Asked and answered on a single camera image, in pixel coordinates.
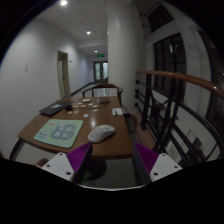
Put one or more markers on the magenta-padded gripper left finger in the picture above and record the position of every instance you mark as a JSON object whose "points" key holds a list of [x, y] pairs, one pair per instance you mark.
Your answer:
{"points": [[60, 164]]}

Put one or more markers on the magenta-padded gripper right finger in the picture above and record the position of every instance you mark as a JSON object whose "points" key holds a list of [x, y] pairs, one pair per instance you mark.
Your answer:
{"points": [[165, 165]]}

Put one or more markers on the white perforated computer mouse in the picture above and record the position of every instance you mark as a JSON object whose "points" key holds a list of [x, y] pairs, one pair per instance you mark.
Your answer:
{"points": [[101, 133]]}

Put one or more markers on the green printed mouse pad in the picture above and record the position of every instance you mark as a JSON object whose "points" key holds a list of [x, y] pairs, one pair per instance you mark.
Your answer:
{"points": [[56, 133]]}

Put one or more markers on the small sticker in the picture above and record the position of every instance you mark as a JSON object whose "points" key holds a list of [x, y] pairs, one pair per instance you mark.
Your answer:
{"points": [[69, 113], [76, 112], [96, 110], [86, 115]]}

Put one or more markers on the dark closed laptop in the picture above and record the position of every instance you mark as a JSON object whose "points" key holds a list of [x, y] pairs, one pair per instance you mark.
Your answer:
{"points": [[55, 107]]}

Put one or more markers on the small black box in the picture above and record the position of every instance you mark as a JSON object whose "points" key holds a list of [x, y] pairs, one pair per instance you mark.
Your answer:
{"points": [[68, 107]]}

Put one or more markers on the small white flat box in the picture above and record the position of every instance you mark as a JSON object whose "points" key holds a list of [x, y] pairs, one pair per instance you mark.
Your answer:
{"points": [[86, 100]]}

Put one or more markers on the white booklet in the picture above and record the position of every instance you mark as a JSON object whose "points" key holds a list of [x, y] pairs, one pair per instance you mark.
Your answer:
{"points": [[117, 111]]}

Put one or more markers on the wooden handrail black metal railing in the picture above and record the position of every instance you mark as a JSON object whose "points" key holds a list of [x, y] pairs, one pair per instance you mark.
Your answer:
{"points": [[180, 77]]}

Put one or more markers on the beige side door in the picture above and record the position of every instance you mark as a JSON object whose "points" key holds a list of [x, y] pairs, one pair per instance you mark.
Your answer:
{"points": [[64, 75]]}

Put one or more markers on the wooden armchair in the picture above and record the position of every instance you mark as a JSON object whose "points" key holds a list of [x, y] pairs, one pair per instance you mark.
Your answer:
{"points": [[105, 85]]}

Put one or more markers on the tall dark framed window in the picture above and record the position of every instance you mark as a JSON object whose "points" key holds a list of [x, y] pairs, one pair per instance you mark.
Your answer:
{"points": [[170, 66]]}

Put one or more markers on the glass double door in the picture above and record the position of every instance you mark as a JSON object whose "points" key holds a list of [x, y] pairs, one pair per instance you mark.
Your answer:
{"points": [[100, 71]]}

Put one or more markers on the green exit sign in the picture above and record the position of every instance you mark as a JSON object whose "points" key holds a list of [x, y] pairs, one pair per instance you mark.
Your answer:
{"points": [[100, 55]]}

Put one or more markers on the ceiling lights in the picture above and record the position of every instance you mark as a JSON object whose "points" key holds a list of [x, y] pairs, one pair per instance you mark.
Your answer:
{"points": [[88, 32]]}

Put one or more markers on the small dark transom window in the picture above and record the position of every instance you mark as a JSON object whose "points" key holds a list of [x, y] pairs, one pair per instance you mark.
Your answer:
{"points": [[161, 18]]}

